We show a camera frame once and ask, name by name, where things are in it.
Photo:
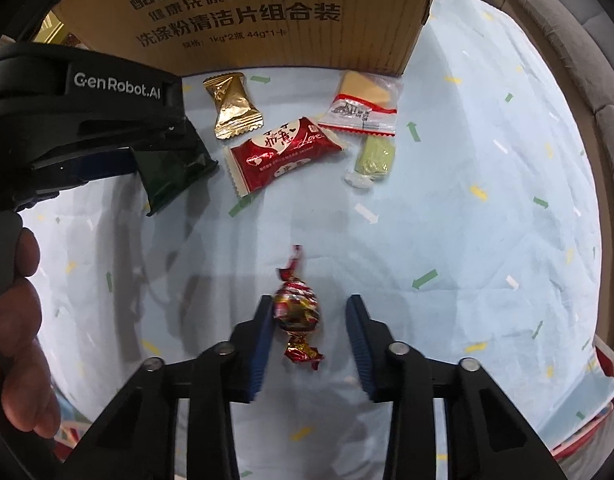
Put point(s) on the gold-lidded candy jar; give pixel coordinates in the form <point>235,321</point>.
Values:
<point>62,35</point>

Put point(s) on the colourful striped mat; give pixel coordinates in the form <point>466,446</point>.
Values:
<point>582,442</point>

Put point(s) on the grey sectional sofa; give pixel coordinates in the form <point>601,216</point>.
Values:
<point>587,60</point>

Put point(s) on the dark green snack packet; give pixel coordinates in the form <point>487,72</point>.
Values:
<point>172,175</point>

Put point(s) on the brown cardboard box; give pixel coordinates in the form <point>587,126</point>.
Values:
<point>237,35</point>

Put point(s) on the person's left hand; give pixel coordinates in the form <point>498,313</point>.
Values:
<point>19,340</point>

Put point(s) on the green wafer packet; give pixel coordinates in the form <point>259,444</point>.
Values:
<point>374,157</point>

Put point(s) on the clear cheese wedge packet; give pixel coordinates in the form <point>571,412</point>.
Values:
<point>362,95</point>

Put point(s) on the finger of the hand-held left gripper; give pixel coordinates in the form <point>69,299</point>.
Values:
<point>97,166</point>
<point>179,135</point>

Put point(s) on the gold snack packet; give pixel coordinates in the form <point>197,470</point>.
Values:
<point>232,105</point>

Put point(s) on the red gold twisted candy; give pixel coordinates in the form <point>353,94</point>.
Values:
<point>297,310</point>

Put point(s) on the red snack packet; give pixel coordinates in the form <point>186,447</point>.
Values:
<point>282,155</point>

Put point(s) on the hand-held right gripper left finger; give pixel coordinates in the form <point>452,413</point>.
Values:
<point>259,350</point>

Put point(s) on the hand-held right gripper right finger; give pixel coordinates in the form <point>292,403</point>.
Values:
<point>359,350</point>

